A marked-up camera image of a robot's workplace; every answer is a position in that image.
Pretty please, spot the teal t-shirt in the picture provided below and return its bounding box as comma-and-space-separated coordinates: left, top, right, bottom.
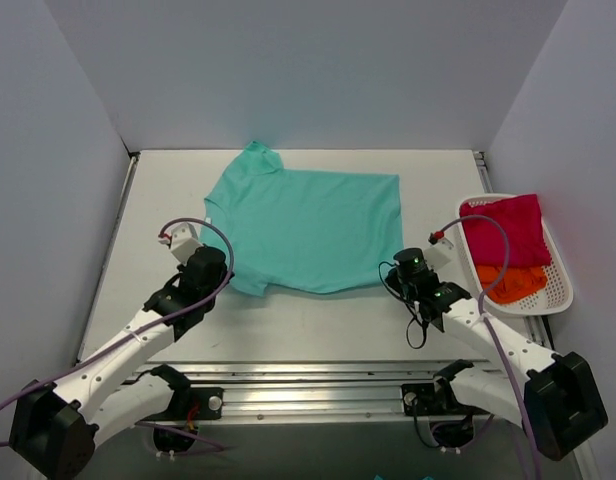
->
204, 142, 403, 296

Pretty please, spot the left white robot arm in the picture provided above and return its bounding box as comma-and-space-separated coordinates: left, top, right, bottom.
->
8, 246, 232, 479

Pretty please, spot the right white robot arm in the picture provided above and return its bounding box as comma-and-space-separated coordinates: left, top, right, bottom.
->
382, 248, 609, 461

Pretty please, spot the orange t-shirt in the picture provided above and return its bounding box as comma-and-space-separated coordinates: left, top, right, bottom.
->
476, 265, 548, 305

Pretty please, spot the magenta t-shirt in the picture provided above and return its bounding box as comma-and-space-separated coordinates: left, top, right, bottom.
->
459, 194, 552, 268

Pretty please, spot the white plastic basket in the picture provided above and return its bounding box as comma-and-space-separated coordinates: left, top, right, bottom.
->
456, 194, 574, 316

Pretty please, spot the black thin cable loop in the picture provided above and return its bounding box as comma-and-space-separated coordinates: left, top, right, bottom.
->
377, 262, 432, 350

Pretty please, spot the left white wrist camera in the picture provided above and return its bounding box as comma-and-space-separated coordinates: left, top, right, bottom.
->
158, 222, 202, 265

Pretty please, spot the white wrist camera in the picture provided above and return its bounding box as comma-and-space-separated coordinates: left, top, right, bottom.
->
423, 230, 455, 271
158, 222, 202, 265

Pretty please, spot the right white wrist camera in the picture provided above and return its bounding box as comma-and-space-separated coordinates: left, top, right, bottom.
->
423, 230, 455, 271

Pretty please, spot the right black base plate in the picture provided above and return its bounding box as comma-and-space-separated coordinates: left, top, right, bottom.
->
400, 382, 470, 417

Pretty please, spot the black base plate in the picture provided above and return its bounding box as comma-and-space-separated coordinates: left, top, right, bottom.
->
400, 382, 470, 417
148, 386, 224, 422

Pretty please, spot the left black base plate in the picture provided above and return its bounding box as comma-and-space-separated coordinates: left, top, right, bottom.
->
148, 386, 224, 422

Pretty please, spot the aluminium frame rail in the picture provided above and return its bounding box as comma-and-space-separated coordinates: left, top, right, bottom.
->
50, 362, 587, 426

